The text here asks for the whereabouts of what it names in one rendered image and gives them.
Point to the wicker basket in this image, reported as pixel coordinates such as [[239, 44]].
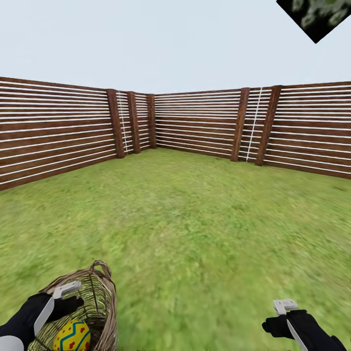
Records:
[[101, 317]]

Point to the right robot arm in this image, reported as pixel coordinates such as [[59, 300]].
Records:
[[301, 326]]

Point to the easter egg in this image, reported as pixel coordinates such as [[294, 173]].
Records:
[[73, 336]]

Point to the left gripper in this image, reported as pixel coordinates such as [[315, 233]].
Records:
[[68, 306]]

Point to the tree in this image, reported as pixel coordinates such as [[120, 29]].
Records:
[[317, 17]]

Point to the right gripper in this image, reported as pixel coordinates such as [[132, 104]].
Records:
[[276, 327]]

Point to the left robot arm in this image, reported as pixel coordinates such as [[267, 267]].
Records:
[[22, 329]]

